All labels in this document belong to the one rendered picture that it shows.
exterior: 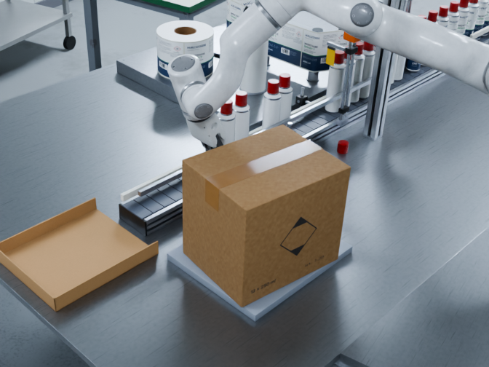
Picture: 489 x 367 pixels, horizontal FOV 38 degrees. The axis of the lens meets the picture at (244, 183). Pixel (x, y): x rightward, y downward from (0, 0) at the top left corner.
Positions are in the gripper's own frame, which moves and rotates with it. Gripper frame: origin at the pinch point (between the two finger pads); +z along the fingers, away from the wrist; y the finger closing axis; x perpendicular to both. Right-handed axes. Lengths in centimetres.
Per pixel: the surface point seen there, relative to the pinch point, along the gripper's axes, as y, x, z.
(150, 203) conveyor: -0.4, 23.7, -1.9
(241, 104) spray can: -0.7, -13.3, -7.4
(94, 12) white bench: 184, -74, 62
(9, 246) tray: 13, 57, -10
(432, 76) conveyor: -5, -99, 45
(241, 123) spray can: -1.5, -11.0, -2.5
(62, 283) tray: -6, 55, -8
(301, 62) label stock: 23, -61, 22
